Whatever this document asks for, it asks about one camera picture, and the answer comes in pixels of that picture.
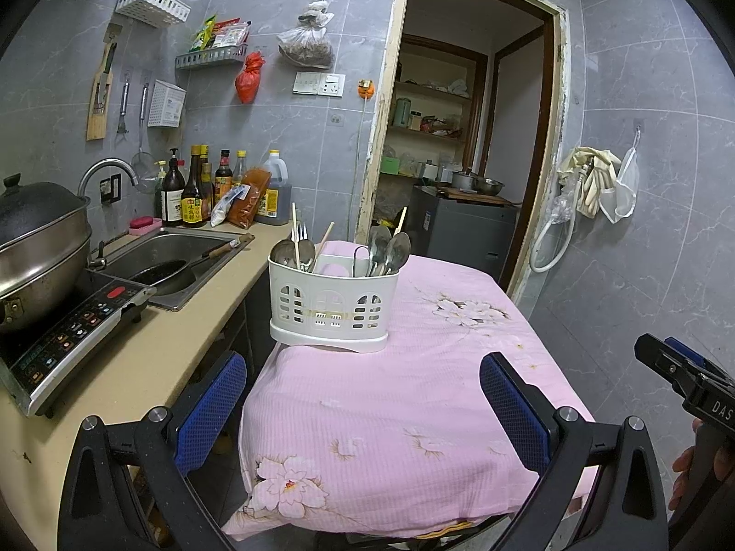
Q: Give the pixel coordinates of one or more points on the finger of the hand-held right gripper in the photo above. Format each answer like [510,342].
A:
[654,356]
[683,349]

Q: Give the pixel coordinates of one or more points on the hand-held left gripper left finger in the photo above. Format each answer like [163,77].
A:
[209,413]

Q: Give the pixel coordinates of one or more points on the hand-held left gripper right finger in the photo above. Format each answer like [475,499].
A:
[511,413]

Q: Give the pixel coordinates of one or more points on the white plastic utensil basket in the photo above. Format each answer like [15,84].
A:
[333,292]

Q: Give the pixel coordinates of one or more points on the steel spoon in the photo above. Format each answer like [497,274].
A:
[379,241]
[307,252]
[397,252]
[281,252]

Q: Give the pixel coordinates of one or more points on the person's right hand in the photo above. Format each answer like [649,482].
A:
[683,465]

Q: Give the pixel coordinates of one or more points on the beige kitchen counter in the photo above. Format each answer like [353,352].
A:
[172,344]

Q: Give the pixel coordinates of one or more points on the pink floral tablecloth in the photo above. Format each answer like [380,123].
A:
[390,413]

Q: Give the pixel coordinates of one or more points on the black induction cooker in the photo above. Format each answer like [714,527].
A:
[69,344]

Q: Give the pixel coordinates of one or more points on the white mesh bag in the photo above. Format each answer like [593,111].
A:
[623,201]

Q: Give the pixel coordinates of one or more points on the steel kitchen sink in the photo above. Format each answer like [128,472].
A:
[172,244]

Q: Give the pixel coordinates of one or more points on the crumpled clear plastic bag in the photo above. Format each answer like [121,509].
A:
[563,206]

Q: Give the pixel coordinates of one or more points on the grey cabinet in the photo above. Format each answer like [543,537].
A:
[465,235]

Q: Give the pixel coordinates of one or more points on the pink soap tray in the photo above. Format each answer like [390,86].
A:
[146,231]

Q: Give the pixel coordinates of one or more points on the white blue bag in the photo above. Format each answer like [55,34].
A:
[224,212]

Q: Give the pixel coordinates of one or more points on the magenta soap bar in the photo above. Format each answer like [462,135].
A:
[142,221]

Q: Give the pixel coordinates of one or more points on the dark bottle yellow label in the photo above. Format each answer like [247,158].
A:
[192,206]

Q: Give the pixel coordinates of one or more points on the steel cooking pot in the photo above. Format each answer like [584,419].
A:
[40,281]

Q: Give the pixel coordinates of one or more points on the wooden cutting board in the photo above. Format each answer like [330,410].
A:
[488,200]

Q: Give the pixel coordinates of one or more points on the dark pump bottle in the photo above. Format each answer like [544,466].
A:
[172,201]

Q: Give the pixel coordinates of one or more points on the orange spice packet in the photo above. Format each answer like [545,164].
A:
[250,198]

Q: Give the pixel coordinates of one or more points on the steel bowl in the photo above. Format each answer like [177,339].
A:
[489,186]

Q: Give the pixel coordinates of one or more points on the cooking oil jug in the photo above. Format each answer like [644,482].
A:
[275,195]

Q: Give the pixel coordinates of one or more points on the small yellow green bottle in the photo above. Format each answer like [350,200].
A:
[159,189]

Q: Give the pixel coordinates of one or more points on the brown bottle yellow cap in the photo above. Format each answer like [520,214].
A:
[207,183]

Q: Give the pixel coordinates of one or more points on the dark sauce bottle red label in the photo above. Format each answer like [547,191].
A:
[223,181]

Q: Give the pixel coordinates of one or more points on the steel pot with lid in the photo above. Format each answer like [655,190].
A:
[462,179]

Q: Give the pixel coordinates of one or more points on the clear bottle yellow cap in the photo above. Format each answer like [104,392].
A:
[239,169]

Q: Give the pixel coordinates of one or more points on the dark pot lid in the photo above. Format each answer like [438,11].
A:
[40,212]

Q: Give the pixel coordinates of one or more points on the chrome faucet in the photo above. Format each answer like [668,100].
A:
[106,163]

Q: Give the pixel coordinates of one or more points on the green box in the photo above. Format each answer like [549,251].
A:
[389,165]

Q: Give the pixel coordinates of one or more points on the steel mesh strainer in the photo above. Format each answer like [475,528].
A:
[144,115]

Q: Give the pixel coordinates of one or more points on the white jar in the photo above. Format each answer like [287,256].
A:
[416,121]

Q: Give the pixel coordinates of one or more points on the green thermos jug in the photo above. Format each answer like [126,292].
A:
[402,113]

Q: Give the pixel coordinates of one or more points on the red plastic bag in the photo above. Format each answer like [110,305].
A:
[250,83]

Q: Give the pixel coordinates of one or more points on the wooden shelving unit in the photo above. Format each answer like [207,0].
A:
[425,90]

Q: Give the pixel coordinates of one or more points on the clear bag dried goods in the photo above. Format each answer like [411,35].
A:
[307,49]

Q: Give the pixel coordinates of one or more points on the green yellow snack packet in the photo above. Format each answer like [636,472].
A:
[202,34]

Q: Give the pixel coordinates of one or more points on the red white seasoning packets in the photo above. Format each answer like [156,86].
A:
[232,34]

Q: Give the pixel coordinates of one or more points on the small white knotted bag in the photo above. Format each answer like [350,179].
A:
[316,14]

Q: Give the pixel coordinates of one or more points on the clear wall hook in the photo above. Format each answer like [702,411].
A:
[637,133]

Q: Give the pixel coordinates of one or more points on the black wall socket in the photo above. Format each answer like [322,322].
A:
[110,189]

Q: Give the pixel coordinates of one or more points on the wooden door frame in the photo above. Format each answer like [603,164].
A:
[372,172]

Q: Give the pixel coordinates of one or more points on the white wall box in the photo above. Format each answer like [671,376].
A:
[166,104]

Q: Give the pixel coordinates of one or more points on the wooden wall knife holder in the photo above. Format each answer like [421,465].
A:
[97,120]

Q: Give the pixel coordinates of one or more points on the white wall socket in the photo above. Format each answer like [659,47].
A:
[331,85]

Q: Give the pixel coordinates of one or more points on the orange wall hook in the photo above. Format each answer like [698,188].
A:
[366,92]

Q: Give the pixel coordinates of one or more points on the grey wall shelf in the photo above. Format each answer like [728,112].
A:
[209,58]

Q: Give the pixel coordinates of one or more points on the white wall basket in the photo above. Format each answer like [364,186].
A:
[152,6]

